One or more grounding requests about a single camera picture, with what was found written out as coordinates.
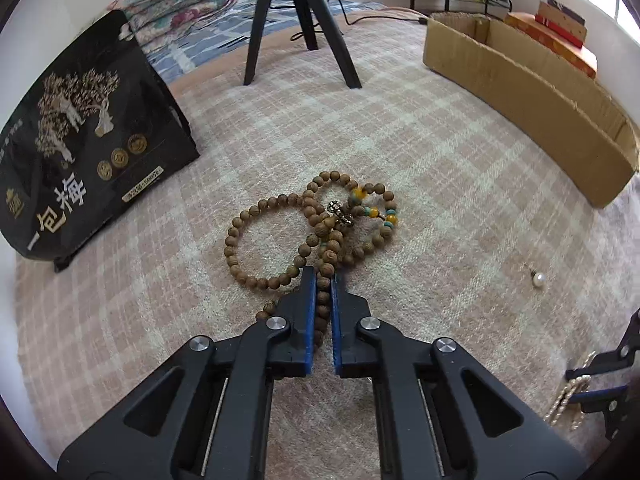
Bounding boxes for white pearl necklace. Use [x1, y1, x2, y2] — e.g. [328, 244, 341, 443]
[543, 351, 599, 430]

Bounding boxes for single pearl earring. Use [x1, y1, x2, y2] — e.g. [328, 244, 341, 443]
[529, 269, 547, 289]

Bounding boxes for brown wooden bead necklace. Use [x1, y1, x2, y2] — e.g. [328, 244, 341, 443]
[223, 169, 400, 351]

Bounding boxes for pink plaid blanket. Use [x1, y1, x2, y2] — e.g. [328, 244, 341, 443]
[16, 22, 639, 479]

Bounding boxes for brown cardboard tray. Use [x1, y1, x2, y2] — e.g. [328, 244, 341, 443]
[423, 12, 639, 208]

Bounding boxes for orange cloth covered table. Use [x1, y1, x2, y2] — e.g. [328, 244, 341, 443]
[503, 12, 598, 79]

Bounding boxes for black snack bag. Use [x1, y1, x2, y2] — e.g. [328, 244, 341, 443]
[1, 11, 198, 270]

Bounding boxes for books on table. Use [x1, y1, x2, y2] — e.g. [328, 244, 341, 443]
[535, 0, 588, 48]

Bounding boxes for black tripod stand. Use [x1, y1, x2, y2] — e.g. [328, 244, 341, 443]
[242, 0, 364, 90]

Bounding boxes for folded floral quilt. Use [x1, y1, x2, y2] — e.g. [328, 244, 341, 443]
[106, 0, 239, 54]

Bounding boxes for black light cable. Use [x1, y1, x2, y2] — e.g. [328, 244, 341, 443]
[290, 0, 429, 44]

